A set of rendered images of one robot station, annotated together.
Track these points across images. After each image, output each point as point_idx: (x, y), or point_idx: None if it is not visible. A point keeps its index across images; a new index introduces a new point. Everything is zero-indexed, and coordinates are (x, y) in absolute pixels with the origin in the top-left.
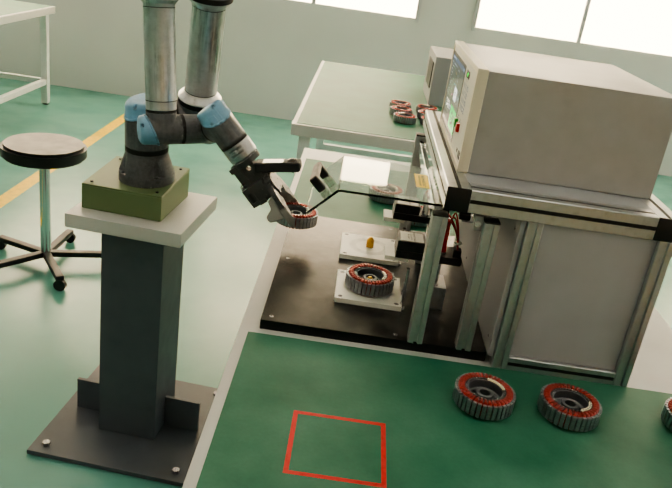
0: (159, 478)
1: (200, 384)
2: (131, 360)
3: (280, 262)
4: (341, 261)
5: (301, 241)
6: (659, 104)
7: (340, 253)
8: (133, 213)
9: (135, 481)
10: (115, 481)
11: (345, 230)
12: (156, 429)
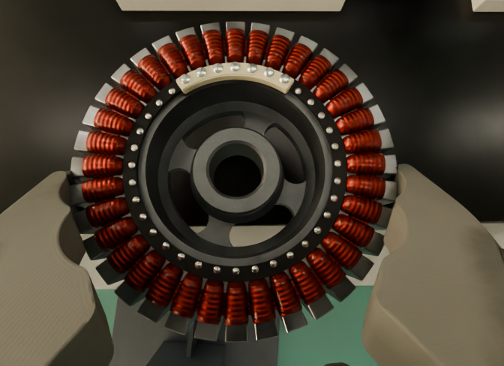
0: (279, 321)
1: (108, 320)
2: None
3: (478, 214)
4: (367, 3)
5: (238, 157)
6: None
7: None
8: None
9: (283, 343)
10: (287, 363)
11: (58, 0)
12: (218, 348)
